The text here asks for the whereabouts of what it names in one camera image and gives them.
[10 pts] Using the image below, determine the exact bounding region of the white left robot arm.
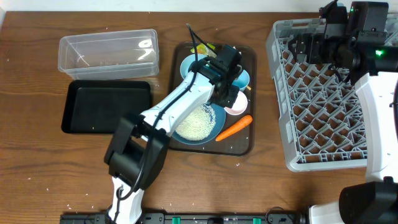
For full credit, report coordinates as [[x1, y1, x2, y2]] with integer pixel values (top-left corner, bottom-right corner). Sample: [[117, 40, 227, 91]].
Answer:
[[104, 57, 243, 223]]

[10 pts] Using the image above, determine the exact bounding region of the dark blue plate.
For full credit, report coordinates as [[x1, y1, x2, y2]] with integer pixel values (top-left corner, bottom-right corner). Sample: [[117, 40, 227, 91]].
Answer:
[[172, 103, 226, 145]]

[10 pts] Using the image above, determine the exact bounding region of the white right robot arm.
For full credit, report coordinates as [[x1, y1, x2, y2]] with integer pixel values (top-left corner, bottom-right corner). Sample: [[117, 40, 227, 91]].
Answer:
[[288, 1, 397, 223]]

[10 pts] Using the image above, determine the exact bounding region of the clear plastic bin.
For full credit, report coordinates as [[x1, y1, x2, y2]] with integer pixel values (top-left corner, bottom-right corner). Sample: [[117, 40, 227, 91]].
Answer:
[[58, 29, 160, 80]]

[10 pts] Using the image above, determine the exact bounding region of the grey dishwasher rack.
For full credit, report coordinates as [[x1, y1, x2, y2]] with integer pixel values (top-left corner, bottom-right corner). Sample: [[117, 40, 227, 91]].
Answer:
[[266, 13, 398, 173]]

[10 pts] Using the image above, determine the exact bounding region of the green snack wrapper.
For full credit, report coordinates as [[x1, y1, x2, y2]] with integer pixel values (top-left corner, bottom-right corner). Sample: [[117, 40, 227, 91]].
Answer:
[[195, 44, 216, 57]]

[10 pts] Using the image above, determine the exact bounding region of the black rectangular tray bin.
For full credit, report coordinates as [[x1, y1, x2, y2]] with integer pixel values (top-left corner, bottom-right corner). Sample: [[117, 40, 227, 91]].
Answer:
[[61, 80, 152, 134]]

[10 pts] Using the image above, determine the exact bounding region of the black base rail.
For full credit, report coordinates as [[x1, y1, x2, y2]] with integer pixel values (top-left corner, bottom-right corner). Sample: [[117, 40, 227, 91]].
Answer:
[[59, 207, 309, 224]]

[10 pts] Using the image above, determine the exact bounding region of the light blue cup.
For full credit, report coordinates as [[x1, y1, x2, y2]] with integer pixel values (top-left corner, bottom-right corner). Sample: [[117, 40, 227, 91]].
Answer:
[[233, 70, 250, 91]]

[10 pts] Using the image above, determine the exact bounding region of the light blue small bowl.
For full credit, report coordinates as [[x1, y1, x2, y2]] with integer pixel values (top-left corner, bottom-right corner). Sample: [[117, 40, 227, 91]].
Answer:
[[180, 54, 195, 80]]

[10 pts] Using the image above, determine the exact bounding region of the white rice pile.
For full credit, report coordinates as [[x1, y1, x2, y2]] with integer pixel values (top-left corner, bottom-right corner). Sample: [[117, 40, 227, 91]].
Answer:
[[175, 104, 216, 141]]

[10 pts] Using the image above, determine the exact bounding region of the orange carrot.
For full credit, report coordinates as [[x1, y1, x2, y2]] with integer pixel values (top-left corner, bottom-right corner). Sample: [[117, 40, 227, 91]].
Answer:
[[216, 115, 253, 142]]

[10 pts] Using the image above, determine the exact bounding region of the brown serving tray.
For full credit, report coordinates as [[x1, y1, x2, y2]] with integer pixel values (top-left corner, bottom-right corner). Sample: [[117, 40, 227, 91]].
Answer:
[[168, 42, 257, 156]]

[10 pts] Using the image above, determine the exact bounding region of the pink cup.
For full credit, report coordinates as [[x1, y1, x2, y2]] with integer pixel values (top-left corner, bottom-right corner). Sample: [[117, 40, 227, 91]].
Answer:
[[224, 91, 248, 116]]

